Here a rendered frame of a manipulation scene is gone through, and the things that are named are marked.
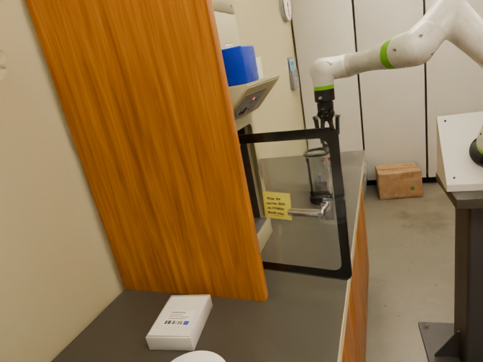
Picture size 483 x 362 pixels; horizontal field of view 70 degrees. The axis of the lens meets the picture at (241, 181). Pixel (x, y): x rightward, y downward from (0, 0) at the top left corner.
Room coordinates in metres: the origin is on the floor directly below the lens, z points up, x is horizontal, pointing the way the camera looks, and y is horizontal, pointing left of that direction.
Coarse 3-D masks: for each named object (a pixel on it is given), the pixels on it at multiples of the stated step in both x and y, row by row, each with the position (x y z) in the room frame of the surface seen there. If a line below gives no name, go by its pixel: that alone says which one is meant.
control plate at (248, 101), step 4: (260, 92) 1.02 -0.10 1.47; (248, 96) 0.91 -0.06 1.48; (252, 96) 0.96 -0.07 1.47; (256, 96) 1.00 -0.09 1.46; (260, 96) 1.06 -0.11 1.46; (244, 100) 0.90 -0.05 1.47; (248, 100) 0.94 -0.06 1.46; (252, 100) 0.99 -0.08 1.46; (256, 100) 1.04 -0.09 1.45; (244, 104) 0.94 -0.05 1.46; (248, 104) 0.98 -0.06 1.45; (252, 104) 1.03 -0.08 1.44; (240, 108) 0.92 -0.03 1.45; (252, 108) 1.08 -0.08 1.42; (236, 112) 0.91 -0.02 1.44; (244, 112) 1.01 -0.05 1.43; (248, 112) 1.06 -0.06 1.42; (236, 116) 0.95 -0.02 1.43; (240, 116) 0.99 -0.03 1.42
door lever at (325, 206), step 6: (324, 204) 0.75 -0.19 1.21; (330, 204) 0.75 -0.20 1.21; (288, 210) 0.76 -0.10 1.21; (294, 210) 0.75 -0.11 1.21; (300, 210) 0.74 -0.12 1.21; (306, 210) 0.73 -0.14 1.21; (312, 210) 0.73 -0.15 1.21; (318, 210) 0.72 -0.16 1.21; (324, 210) 0.72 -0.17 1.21; (306, 216) 0.73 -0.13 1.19; (312, 216) 0.72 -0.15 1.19; (318, 216) 0.71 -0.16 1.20
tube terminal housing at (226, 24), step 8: (216, 16) 1.05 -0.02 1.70; (224, 16) 1.11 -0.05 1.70; (232, 16) 1.16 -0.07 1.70; (216, 24) 1.04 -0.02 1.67; (224, 24) 1.09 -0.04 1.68; (232, 24) 1.15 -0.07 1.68; (224, 32) 1.08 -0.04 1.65; (232, 32) 1.14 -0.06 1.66; (224, 40) 1.07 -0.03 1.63; (232, 40) 1.13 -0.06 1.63; (224, 48) 1.06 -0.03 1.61; (240, 120) 1.08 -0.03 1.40; (248, 120) 1.14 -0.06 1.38; (240, 128) 1.07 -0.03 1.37; (248, 128) 1.20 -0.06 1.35
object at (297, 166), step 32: (320, 128) 0.76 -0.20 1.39; (256, 160) 0.84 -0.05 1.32; (288, 160) 0.80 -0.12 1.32; (320, 160) 0.76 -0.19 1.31; (256, 192) 0.85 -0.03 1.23; (288, 192) 0.81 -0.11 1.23; (320, 192) 0.76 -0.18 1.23; (256, 224) 0.86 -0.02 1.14; (288, 224) 0.81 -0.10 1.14; (320, 224) 0.77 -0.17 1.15; (288, 256) 0.82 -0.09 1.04; (320, 256) 0.77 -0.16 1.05
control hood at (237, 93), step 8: (256, 80) 0.94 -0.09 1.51; (264, 80) 0.99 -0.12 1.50; (272, 80) 1.08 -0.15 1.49; (232, 88) 0.86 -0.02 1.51; (240, 88) 0.86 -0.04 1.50; (248, 88) 0.86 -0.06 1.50; (256, 88) 0.94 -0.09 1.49; (264, 88) 1.05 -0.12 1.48; (232, 96) 0.87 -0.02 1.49; (240, 96) 0.86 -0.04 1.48; (264, 96) 1.13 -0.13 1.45; (232, 104) 0.87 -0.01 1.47; (240, 104) 0.90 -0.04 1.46; (256, 104) 1.09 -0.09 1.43
